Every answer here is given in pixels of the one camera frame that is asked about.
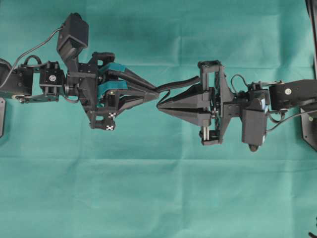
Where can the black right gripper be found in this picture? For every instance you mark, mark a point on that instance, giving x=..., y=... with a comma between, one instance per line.
x=204, y=102

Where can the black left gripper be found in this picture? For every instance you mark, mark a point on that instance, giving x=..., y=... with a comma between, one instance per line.
x=113, y=96

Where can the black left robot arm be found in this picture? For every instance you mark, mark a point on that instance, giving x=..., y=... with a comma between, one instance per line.
x=43, y=82

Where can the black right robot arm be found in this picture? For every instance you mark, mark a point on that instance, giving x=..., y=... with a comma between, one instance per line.
x=279, y=96

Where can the black object bottom right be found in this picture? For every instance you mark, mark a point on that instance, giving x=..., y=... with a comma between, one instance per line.
x=312, y=235

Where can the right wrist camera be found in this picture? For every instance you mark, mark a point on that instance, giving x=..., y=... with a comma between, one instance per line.
x=254, y=122

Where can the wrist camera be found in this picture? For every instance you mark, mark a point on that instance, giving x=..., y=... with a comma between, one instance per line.
x=254, y=122
x=72, y=39

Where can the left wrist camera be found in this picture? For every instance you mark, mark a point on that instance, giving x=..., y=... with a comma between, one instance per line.
x=72, y=39

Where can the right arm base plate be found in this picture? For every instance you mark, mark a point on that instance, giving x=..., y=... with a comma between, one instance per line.
x=309, y=125

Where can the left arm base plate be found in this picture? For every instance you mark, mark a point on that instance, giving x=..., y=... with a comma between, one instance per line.
x=2, y=115

